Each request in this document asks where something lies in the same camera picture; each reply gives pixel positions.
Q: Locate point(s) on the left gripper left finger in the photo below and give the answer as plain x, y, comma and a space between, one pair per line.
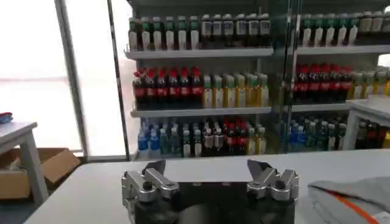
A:
152, 182

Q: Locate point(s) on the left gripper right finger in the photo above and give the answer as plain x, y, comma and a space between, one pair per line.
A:
274, 184

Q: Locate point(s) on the grey printed t-shirt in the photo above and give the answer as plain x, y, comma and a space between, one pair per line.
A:
359, 194

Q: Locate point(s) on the brown cardboard box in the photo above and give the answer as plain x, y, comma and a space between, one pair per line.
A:
58, 164

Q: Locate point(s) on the grey shelf with bottles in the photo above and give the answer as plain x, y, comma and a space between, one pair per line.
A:
201, 88
323, 85

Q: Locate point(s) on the thin black pole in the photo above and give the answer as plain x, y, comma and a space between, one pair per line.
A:
117, 82

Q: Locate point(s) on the white desk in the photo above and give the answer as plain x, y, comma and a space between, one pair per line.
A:
368, 109

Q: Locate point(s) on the white side table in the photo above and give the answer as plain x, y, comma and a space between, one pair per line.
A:
18, 134

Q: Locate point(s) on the red cloth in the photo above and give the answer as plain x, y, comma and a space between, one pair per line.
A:
5, 117

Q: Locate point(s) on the grey window frame post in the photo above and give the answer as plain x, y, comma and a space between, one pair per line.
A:
71, 79

